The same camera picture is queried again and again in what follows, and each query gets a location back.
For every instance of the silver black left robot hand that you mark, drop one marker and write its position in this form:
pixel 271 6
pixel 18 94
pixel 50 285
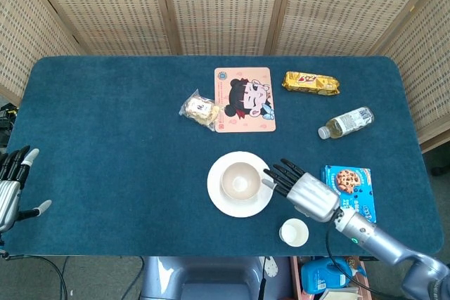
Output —
pixel 8 198

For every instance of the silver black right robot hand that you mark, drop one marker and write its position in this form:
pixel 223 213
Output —
pixel 313 196

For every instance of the white leaf-print paper cup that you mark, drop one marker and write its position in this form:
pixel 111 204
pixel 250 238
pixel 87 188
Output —
pixel 294 232

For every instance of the off-white bowl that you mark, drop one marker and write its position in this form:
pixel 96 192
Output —
pixel 240 182

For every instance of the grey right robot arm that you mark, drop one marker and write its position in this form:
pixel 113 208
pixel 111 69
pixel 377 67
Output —
pixel 379 240

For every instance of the white round plate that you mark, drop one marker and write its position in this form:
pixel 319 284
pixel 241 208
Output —
pixel 239 209

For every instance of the white perforated plate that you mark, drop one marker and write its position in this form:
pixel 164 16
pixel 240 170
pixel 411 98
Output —
pixel 270 268

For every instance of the blue cookie box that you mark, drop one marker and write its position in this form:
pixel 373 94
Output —
pixel 362 180

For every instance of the black equipment box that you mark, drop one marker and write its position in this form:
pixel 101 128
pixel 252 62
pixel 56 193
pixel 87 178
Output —
pixel 6 121

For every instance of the blue detergent bottle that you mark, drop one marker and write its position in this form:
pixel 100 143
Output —
pixel 320 277

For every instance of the clear plastic drink bottle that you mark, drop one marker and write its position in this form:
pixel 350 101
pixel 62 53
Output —
pixel 348 121

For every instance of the pink storage crate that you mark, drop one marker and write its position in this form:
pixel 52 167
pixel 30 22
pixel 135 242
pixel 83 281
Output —
pixel 295 279

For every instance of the pink cartoon mouse pad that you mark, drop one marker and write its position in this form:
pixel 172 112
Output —
pixel 246 121

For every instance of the beige book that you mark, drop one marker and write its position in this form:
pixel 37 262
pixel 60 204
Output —
pixel 339 293

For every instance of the dark blue table cloth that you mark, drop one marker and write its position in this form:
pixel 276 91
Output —
pixel 105 145

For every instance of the yellow snack packet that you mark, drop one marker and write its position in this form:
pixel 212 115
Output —
pixel 311 83

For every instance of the clear bag of pastries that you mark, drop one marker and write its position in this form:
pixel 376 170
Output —
pixel 199 108

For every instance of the woven wooden screen panel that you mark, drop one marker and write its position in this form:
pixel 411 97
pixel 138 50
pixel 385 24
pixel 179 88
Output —
pixel 351 8
pixel 225 8
pixel 21 50
pixel 429 68
pixel 105 8

